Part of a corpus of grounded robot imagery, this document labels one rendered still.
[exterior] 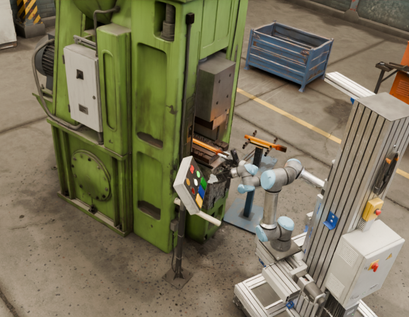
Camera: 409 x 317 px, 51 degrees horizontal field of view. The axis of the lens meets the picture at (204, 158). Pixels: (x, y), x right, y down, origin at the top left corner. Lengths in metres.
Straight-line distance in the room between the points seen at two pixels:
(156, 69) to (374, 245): 1.87
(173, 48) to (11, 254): 2.40
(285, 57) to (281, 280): 4.75
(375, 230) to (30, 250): 2.92
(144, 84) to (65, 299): 1.86
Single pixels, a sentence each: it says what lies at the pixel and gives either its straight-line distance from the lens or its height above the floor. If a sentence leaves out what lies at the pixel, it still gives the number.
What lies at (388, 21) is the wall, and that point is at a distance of 10.89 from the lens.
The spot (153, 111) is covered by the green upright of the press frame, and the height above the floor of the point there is 1.40.
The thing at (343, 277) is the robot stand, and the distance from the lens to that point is 2.91.
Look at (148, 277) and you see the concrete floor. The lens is 3.90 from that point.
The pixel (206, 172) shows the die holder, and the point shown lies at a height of 0.87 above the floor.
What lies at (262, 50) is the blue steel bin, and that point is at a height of 0.43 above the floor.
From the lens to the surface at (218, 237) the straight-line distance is 4.25.
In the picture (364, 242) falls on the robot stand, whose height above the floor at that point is 1.23.
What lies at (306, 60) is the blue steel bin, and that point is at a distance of 7.05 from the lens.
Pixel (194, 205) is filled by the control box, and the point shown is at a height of 1.02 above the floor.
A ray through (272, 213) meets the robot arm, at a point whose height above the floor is 1.17.
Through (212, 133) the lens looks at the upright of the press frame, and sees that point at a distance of 3.88.
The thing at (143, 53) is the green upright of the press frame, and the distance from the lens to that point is 3.21.
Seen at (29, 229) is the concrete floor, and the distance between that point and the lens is 4.44.
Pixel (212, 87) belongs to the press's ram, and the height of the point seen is 1.66.
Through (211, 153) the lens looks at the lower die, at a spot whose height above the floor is 0.99.
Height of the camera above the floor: 3.06
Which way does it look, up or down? 36 degrees down
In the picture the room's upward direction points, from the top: 6 degrees clockwise
